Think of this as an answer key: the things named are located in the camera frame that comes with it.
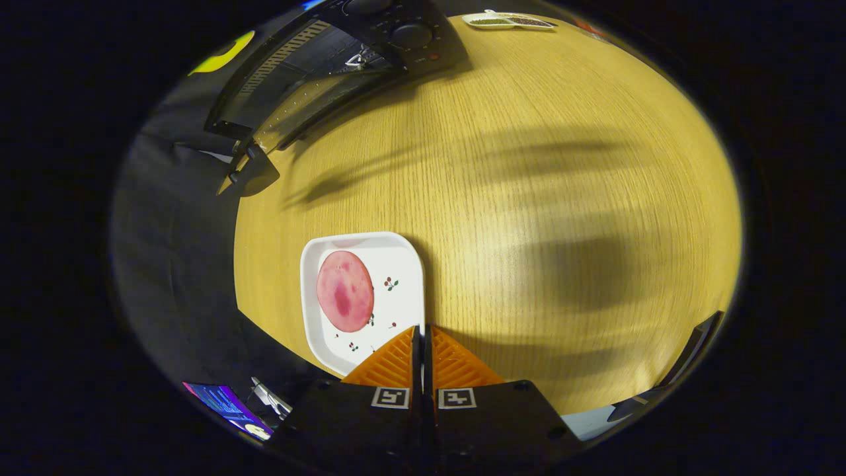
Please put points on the lit screen device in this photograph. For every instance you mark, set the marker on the lit screen device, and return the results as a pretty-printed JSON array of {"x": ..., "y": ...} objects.
[{"x": 228, "y": 403}]

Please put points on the grey metal stand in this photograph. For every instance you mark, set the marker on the grey metal stand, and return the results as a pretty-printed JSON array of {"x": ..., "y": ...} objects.
[{"x": 271, "y": 398}]

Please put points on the white square plate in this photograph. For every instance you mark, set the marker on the white square plate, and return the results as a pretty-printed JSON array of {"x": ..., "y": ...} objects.
[{"x": 396, "y": 264}]

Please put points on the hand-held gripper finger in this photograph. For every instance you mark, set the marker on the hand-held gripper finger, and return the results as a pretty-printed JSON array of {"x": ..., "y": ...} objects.
[
  {"x": 418, "y": 430},
  {"x": 428, "y": 430}
]

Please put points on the white divided dish of beans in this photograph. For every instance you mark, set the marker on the white divided dish of beans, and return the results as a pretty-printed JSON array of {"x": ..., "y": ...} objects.
[{"x": 509, "y": 21}]

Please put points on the black frame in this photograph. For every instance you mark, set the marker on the black frame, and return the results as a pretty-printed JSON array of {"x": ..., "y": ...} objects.
[{"x": 687, "y": 357}]

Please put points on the pink ham slice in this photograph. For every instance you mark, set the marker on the pink ham slice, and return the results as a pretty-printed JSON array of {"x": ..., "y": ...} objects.
[{"x": 344, "y": 291}]

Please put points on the black backdrop cloth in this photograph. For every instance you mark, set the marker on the black backdrop cloth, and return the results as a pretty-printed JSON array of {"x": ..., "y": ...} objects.
[{"x": 172, "y": 264}]

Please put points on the black toaster oven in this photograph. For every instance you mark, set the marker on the black toaster oven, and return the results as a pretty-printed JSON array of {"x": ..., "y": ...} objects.
[{"x": 410, "y": 36}]

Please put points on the black clamp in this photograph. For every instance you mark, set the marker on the black clamp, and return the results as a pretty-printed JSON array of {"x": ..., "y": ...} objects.
[{"x": 254, "y": 173}]

